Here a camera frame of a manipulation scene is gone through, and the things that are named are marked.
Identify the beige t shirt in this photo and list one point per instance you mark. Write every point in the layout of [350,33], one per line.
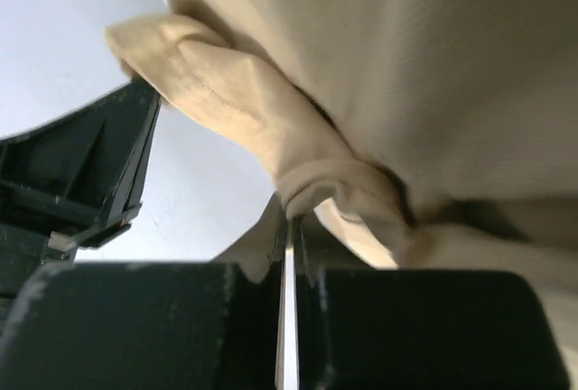
[428,133]

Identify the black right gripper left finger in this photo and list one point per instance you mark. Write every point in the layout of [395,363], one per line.
[151,326]

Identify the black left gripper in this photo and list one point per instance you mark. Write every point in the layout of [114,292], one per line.
[75,182]

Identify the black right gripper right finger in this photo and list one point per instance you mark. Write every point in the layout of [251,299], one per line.
[363,328]

